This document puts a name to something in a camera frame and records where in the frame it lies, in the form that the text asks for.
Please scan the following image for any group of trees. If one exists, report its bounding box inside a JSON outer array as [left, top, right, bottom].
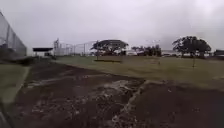
[[130, 44, 163, 58]]

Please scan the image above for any flat crowned tree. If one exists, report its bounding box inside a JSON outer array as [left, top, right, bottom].
[[89, 39, 130, 62]]

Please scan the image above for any chain-link fence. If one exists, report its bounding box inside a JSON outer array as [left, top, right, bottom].
[[0, 11, 28, 61]]

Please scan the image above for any tall mesh fence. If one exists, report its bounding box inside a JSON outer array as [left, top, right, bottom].
[[53, 38, 98, 57]]

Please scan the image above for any dark soil ground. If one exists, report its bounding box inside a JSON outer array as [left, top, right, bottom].
[[6, 61, 224, 128]]

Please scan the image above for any flat roofed shelter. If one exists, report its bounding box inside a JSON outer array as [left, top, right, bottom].
[[32, 46, 54, 58]]

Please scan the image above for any narrow grass strip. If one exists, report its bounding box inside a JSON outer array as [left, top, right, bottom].
[[0, 63, 31, 106]]

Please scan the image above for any large dark tree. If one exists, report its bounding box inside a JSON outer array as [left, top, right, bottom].
[[171, 35, 212, 60]]

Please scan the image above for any wide grass field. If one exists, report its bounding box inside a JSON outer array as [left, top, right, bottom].
[[53, 54, 224, 91]]

